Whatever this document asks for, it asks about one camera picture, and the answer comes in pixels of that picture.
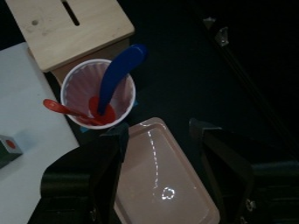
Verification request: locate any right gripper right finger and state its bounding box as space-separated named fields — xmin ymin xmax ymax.
xmin=188 ymin=117 xmax=257 ymax=224

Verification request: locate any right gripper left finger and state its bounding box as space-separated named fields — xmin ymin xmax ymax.
xmin=26 ymin=122 xmax=131 ymax=224

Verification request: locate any pink rectangular plate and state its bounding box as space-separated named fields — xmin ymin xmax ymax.
xmin=113 ymin=116 xmax=221 ymax=224

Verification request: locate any toy sushi roll block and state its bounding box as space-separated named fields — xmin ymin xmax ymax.
xmin=0 ymin=134 xmax=24 ymax=170

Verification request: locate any red plastic toy knife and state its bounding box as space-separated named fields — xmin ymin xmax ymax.
xmin=41 ymin=95 xmax=117 ymax=127

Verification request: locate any white cutting board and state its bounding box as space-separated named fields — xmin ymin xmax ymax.
xmin=0 ymin=42 xmax=81 ymax=224

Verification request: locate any red plastic cup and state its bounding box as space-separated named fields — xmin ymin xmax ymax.
xmin=60 ymin=58 xmax=137 ymax=130

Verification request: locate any blue plastic utensil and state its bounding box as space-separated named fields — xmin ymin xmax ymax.
xmin=96 ymin=43 xmax=149 ymax=116

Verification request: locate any wooden box with red front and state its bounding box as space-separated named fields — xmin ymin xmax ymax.
xmin=4 ymin=0 xmax=136 ymax=86

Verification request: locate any black frame rail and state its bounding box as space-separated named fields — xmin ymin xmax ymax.
xmin=193 ymin=11 xmax=299 ymax=158

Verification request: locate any small metal frame bracket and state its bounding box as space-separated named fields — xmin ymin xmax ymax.
xmin=201 ymin=17 xmax=217 ymax=29
xmin=215 ymin=26 xmax=231 ymax=47

